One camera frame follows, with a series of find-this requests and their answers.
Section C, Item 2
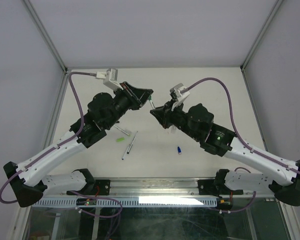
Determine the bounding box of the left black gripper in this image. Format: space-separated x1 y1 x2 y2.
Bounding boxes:
106 83 155 131

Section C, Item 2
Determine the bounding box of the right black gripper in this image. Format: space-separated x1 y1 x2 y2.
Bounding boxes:
151 97 201 141

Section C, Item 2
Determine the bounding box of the white marker green end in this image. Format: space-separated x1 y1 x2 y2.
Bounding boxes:
127 131 139 154

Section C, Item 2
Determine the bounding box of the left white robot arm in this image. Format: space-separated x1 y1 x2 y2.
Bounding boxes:
3 81 154 208

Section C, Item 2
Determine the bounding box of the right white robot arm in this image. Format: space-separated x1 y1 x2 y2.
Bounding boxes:
150 100 300 207

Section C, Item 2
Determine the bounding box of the white pen clear cap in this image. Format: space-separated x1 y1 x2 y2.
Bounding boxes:
113 125 132 136

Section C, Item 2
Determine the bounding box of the blue white pen cap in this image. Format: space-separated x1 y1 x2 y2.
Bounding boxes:
177 146 182 155

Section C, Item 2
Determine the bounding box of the light green pen cap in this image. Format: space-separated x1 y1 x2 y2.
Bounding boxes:
116 137 125 143

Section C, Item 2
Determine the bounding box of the orange tip clear marker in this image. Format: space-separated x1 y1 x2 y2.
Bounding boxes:
170 126 177 134

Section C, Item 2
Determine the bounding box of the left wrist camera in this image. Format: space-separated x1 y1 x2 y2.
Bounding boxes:
95 68 123 91

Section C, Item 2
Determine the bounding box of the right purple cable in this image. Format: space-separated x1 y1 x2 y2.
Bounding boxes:
187 77 300 214

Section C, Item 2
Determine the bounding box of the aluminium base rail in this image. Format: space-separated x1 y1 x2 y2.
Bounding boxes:
21 176 291 201

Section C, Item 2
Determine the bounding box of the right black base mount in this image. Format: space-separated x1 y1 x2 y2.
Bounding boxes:
197 179 219 196

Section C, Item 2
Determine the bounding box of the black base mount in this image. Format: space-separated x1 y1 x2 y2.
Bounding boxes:
197 179 219 196
85 179 111 196

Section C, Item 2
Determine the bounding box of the slotted cable duct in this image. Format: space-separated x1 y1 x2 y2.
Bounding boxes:
32 196 218 208

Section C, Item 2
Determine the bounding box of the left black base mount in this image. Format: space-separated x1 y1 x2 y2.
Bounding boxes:
85 179 111 196

